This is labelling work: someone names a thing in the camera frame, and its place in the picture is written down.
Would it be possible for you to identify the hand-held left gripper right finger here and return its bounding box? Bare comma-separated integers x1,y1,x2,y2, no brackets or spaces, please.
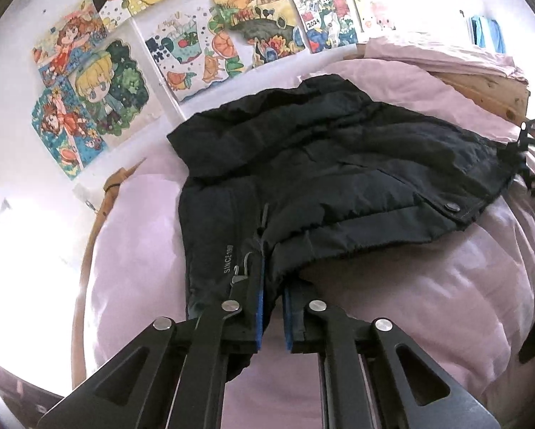
282,282,501,429

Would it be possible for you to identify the dark cord loop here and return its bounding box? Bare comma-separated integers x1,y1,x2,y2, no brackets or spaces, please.
100,182,122,216

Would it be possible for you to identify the blue hanging cloth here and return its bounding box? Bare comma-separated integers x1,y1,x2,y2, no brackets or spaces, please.
470,15,506,54

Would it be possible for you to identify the white wall socket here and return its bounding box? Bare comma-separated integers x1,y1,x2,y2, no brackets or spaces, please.
73,183,99,208

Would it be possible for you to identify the dark wooden furniture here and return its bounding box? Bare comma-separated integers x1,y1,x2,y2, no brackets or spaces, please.
0,352,74,418

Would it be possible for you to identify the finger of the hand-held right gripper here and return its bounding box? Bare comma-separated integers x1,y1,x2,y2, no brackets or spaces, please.
515,118,535,198

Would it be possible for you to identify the wooden bed frame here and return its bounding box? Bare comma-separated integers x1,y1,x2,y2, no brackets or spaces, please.
71,69,531,389

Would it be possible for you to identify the group of colourful wall drawings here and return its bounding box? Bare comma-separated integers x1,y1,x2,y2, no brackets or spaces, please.
30,0,398,182

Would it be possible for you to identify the folded pink blanket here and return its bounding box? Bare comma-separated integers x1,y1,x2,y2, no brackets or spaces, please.
365,37,528,82

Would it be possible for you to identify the bright window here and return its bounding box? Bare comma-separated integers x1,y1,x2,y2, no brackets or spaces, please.
0,197,78,367

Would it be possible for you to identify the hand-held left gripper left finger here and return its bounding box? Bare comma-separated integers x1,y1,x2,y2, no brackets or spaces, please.
37,204,269,429

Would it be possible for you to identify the pink bed sheet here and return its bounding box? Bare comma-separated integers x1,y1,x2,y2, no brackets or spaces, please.
73,49,535,429

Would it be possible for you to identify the black padded jacket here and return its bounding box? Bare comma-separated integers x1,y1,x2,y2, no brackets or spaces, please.
167,74,519,322

